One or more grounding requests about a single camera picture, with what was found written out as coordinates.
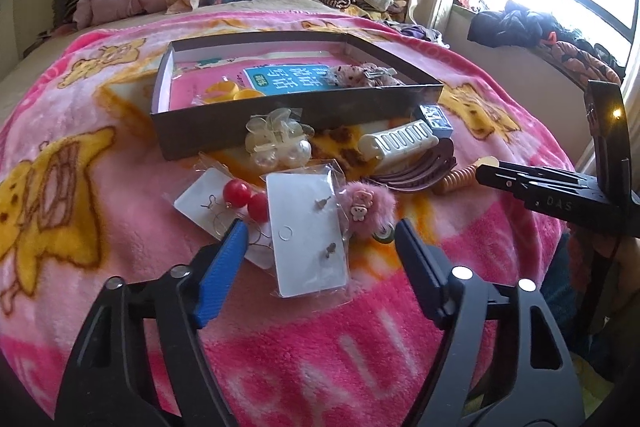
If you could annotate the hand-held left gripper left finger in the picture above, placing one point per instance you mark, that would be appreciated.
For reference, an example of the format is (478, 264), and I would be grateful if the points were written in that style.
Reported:
(222, 267)

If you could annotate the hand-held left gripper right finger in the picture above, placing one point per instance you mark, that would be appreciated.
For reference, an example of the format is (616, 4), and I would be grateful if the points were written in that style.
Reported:
(417, 257)

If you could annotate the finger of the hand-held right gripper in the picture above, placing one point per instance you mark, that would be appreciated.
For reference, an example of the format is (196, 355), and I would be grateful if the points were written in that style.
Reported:
(530, 174)

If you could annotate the pink fluffy hair clip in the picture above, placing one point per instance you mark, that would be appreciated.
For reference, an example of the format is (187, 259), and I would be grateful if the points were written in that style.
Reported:
(367, 207)

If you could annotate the red ball earrings card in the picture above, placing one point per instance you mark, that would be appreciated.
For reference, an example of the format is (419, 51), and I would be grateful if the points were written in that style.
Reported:
(237, 194)

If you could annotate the brown hair clip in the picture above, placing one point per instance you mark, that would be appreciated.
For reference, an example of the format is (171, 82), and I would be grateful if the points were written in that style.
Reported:
(415, 172)

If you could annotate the white ribbed hair claw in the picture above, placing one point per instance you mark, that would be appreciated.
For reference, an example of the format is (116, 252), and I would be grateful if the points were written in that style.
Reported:
(400, 139)

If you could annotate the grey cardboard box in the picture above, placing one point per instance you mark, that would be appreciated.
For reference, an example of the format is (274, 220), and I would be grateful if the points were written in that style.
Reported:
(200, 132)

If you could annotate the clear flower hair claw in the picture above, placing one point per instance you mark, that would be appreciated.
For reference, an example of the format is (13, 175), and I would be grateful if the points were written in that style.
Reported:
(272, 129)

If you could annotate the white earring card in bag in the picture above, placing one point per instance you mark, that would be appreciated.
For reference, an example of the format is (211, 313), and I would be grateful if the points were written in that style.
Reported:
(305, 247)

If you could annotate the small blue white box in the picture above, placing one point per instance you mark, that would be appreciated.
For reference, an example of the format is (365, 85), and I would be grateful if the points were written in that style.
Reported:
(435, 119)

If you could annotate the pink cartoon bear blanket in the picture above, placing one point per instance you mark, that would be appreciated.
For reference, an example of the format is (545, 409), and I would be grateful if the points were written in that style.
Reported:
(100, 217)

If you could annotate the white pearl earrings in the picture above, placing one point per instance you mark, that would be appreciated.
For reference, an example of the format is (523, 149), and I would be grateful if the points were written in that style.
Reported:
(295, 152)

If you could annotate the dark clothes on windowsill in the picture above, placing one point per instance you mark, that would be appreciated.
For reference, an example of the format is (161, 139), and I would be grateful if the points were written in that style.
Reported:
(510, 24)

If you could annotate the yellow hair accessory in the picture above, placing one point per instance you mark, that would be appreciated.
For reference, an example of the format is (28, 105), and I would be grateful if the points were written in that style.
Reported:
(235, 89)

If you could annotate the silver alligator hair clip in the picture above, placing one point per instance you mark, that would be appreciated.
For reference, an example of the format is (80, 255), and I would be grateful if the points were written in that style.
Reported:
(380, 74)

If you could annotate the purple clothes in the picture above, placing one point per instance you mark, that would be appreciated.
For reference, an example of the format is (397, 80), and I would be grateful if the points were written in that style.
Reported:
(415, 32)

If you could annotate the pink book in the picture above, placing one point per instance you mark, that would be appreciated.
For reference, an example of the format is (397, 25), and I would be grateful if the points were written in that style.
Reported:
(200, 82)

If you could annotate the floral fabric scrunchie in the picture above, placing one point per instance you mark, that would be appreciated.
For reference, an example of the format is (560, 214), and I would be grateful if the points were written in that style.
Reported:
(347, 76)

